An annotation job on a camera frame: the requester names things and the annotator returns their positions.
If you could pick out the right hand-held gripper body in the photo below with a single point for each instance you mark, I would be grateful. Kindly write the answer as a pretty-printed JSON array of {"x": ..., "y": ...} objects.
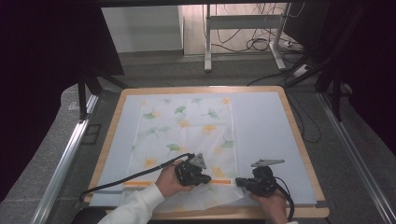
[{"x": 263, "y": 182}]

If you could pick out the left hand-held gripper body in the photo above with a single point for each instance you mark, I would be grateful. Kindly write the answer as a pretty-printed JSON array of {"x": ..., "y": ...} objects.
[{"x": 188, "y": 172}]

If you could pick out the white ginkgo leaf print cloth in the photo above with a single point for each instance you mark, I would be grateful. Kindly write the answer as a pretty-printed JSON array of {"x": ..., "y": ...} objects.
[{"x": 186, "y": 137}]

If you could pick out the person's left hand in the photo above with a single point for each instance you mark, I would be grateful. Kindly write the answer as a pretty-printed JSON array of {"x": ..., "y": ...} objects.
[{"x": 168, "y": 182}]

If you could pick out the person's right hand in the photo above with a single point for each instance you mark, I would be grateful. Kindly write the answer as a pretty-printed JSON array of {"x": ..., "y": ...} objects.
[{"x": 270, "y": 205}]

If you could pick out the wooden table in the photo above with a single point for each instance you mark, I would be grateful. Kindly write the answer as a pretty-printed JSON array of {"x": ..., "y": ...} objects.
[{"x": 299, "y": 214}]

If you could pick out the white table mat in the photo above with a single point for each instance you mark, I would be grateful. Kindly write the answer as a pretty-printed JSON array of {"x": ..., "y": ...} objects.
[{"x": 264, "y": 130}]

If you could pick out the dark floor plate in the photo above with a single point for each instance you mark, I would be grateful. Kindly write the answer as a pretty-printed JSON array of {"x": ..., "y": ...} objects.
[{"x": 92, "y": 133}]

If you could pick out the black metal stand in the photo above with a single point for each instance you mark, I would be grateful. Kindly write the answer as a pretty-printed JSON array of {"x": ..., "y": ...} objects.
[
  {"x": 82, "y": 96},
  {"x": 336, "y": 93}
]

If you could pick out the white power strip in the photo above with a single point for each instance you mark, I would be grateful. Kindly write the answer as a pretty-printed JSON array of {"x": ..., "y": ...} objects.
[{"x": 301, "y": 70}]

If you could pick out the white panel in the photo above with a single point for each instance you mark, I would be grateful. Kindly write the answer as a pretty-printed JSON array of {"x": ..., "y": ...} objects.
[{"x": 141, "y": 28}]

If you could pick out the black curtain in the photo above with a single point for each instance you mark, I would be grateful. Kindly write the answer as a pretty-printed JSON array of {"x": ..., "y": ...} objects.
[
  {"x": 376, "y": 62},
  {"x": 40, "y": 77}
]

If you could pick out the aluminium floor rail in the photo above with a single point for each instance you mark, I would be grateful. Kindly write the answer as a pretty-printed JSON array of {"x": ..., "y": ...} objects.
[
  {"x": 67, "y": 149},
  {"x": 358, "y": 152}
]

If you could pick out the white metal desk frame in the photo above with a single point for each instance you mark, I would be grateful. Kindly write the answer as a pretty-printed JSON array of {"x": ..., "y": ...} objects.
[{"x": 244, "y": 21}]

